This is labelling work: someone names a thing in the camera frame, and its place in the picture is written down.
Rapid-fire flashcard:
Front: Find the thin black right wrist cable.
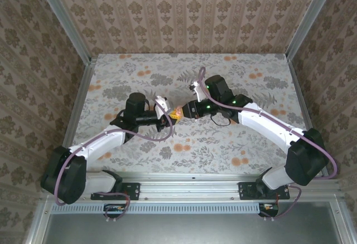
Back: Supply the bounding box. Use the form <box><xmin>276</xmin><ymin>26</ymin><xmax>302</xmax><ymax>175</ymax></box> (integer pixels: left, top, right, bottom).
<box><xmin>210</xmin><ymin>113</ymin><xmax>232</xmax><ymax>127</ymax></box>

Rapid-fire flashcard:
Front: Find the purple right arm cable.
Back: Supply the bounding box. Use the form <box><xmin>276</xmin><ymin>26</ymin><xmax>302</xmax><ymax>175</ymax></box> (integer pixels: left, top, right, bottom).
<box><xmin>197</xmin><ymin>67</ymin><xmax>339</xmax><ymax>222</ymax></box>

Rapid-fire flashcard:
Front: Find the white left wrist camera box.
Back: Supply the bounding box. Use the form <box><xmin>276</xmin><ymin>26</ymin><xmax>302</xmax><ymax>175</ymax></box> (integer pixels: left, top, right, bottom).
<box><xmin>154</xmin><ymin>95</ymin><xmax>170</xmax><ymax>119</ymax></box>

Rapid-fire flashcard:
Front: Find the aluminium table side rail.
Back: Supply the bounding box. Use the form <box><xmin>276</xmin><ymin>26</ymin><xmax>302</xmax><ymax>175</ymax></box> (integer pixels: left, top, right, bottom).
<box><xmin>286</xmin><ymin>56</ymin><xmax>331</xmax><ymax>179</ymax></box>
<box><xmin>62</xmin><ymin>56</ymin><xmax>98</xmax><ymax>152</ymax></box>

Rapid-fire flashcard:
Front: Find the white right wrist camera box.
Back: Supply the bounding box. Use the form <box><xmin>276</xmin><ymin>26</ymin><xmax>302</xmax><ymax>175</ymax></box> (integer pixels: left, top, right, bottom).
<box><xmin>189</xmin><ymin>81</ymin><xmax>209</xmax><ymax>103</ymax></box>

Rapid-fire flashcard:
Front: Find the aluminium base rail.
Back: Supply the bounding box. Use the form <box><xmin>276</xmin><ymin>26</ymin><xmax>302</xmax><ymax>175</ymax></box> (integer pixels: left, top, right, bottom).
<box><xmin>41</xmin><ymin>171</ymin><xmax>342</xmax><ymax>202</ymax></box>

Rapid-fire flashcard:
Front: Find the aluminium frame post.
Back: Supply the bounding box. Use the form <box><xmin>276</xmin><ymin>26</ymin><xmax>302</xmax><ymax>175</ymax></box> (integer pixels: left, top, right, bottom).
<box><xmin>286</xmin><ymin>0</ymin><xmax>341</xmax><ymax>61</ymax></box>
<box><xmin>33</xmin><ymin>0</ymin><xmax>93</xmax><ymax>64</ymax></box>

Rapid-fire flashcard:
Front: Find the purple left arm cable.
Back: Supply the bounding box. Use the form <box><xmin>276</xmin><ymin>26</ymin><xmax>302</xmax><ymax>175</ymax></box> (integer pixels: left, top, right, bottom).
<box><xmin>55</xmin><ymin>99</ymin><xmax>173</xmax><ymax>222</ymax></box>

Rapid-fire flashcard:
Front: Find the small black circuit board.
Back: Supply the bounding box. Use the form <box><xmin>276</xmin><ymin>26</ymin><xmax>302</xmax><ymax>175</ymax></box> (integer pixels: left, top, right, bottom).
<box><xmin>103</xmin><ymin>203</ymin><xmax>126</xmax><ymax>218</ymax></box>
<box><xmin>258</xmin><ymin>202</ymin><xmax>279</xmax><ymax>217</ymax></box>

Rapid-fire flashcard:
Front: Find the grey metal sheet panel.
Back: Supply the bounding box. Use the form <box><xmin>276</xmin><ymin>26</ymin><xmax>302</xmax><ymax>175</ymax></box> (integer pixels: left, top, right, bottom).
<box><xmin>25</xmin><ymin>201</ymin><xmax>352</xmax><ymax>244</ymax></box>

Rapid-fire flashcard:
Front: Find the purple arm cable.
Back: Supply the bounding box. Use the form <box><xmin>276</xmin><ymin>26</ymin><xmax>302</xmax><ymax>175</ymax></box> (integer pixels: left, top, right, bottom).
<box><xmin>55</xmin><ymin>99</ymin><xmax>173</xmax><ymax>222</ymax></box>
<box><xmin>197</xmin><ymin>67</ymin><xmax>339</xmax><ymax>222</ymax></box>

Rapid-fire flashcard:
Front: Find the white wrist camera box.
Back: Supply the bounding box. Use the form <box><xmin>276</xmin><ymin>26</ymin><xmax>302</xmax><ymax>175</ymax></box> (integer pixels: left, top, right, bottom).
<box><xmin>189</xmin><ymin>81</ymin><xmax>209</xmax><ymax>103</ymax></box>
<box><xmin>154</xmin><ymin>95</ymin><xmax>170</xmax><ymax>119</ymax></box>

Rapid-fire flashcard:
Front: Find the floral patterned tablecloth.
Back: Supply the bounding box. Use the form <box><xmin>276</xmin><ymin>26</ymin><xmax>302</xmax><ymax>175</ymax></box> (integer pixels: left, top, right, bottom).
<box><xmin>71</xmin><ymin>53</ymin><xmax>321</xmax><ymax>177</ymax></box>

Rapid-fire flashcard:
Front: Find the grey slotted cable duct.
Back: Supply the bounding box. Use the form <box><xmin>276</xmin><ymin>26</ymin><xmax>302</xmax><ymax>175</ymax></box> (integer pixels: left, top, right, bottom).
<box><xmin>51</xmin><ymin>202</ymin><xmax>279</xmax><ymax>214</ymax></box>

